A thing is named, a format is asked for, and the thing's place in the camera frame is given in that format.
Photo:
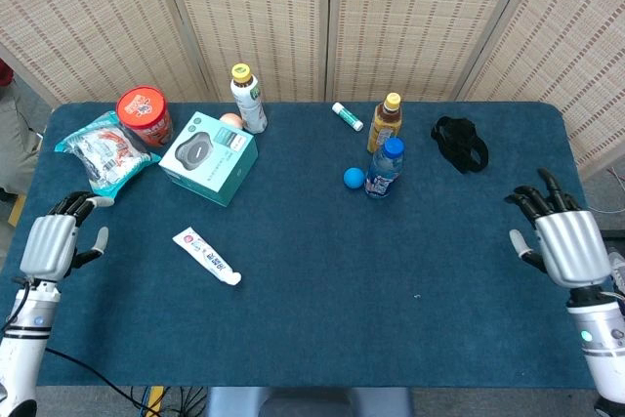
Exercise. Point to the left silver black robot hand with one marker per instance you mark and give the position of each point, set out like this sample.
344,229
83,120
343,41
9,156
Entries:
49,246

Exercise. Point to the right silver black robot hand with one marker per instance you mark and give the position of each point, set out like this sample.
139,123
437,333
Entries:
573,246

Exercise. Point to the white printed toothpaste tube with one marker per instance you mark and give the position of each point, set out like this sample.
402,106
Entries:
207,257

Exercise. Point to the blue capped water bottle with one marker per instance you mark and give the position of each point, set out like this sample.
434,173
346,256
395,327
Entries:
386,170

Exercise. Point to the amber tea bottle yellow cap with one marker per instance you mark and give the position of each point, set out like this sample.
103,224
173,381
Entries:
383,126

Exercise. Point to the white bottle yellow cap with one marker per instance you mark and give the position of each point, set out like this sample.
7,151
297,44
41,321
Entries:
250,104

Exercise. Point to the grey sneaker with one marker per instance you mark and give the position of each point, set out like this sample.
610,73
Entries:
617,268

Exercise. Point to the teal snack bag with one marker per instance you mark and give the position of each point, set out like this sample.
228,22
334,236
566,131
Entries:
105,155

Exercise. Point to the seated person beige trousers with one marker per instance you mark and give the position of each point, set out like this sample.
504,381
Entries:
14,143

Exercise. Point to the red instant noodle cup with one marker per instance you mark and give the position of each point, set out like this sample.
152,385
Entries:
144,112

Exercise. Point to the teal white product box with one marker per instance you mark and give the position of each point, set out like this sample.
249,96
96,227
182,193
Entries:
210,158

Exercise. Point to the woven folding screen panel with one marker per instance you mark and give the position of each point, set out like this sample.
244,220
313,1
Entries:
571,46
88,21
254,7
415,21

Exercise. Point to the pink peach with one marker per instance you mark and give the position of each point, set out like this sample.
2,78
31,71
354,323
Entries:
232,120

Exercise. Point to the blue ball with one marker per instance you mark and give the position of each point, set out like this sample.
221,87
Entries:
354,178

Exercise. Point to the blue felt table cover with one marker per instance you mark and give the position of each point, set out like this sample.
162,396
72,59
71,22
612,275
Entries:
342,290

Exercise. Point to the white green glue stick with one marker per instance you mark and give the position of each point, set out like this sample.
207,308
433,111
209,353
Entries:
347,116

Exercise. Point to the grey blue stool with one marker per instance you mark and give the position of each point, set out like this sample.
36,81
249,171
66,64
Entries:
312,402

